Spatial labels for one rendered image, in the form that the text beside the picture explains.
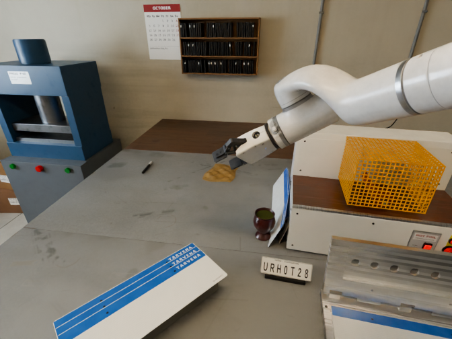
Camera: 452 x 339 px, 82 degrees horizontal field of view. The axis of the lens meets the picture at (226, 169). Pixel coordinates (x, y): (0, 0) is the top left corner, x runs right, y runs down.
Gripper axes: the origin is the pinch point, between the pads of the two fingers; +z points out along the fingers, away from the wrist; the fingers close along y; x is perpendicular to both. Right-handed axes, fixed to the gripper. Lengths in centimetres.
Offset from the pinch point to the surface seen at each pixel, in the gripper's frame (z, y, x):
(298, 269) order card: -1.9, 25.8, -33.4
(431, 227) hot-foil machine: -42, 40, -33
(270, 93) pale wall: -1, 129, 102
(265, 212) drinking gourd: 4.9, 32.3, -11.4
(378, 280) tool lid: -22, 26, -42
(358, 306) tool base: -14, 27, -47
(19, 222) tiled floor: 254, 59, 73
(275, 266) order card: 4.3, 23.3, -30.5
